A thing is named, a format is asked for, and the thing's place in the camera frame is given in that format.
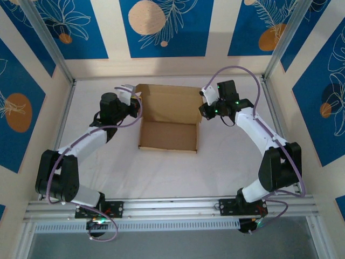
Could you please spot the aluminium table side rail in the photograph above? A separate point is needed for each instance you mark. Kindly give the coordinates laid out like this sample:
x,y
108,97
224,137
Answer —
x,y
272,108
62,118

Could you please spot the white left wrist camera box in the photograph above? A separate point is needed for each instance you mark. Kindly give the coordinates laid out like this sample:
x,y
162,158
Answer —
x,y
125,93

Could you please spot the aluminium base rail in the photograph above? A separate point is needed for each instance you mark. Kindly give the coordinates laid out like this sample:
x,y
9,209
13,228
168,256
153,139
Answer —
x,y
172,207

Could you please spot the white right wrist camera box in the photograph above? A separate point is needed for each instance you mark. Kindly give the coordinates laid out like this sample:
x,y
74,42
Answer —
x,y
210,94

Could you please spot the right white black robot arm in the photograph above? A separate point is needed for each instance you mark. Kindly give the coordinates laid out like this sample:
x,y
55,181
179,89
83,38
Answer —
x,y
258,132

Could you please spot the brown cardboard paper box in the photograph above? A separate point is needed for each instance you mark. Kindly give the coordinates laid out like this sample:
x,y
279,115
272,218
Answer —
x,y
169,135

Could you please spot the aluminium frame post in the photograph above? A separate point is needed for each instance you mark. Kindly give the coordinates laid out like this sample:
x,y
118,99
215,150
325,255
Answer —
x,y
284,40
49,40

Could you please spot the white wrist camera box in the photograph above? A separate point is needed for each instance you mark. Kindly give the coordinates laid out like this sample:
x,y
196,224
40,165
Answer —
x,y
125,93
210,94

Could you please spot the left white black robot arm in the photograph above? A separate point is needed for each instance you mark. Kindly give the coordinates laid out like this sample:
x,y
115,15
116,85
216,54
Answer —
x,y
86,140

